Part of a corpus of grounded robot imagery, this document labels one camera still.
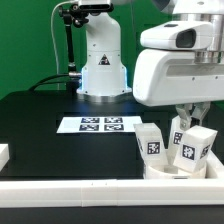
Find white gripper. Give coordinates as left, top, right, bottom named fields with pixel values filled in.
left=133, top=49, right=224, bottom=130

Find white round stool seat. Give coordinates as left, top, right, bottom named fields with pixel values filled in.
left=143, top=161, right=207, bottom=179

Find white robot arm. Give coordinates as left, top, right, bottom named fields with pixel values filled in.
left=78, top=0, right=224, bottom=130

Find white marker sheet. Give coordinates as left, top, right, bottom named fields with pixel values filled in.
left=57, top=116, right=142, bottom=134

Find white front fence bar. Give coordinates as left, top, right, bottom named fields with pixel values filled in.
left=0, top=179, right=224, bottom=208

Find white left fence bar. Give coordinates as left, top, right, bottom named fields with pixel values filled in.
left=0, top=144, right=9, bottom=171

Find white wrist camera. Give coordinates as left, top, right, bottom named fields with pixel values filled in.
left=140, top=21, right=213, bottom=50

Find white camera on mount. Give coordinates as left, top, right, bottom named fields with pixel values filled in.
left=78, top=0, right=113, bottom=12

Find black cables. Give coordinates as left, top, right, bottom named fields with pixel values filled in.
left=27, top=73, right=82, bottom=92

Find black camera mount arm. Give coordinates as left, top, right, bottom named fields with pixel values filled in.
left=59, top=4, right=88, bottom=95

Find white cable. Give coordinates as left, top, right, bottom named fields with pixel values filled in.
left=50, top=0, right=80, bottom=91

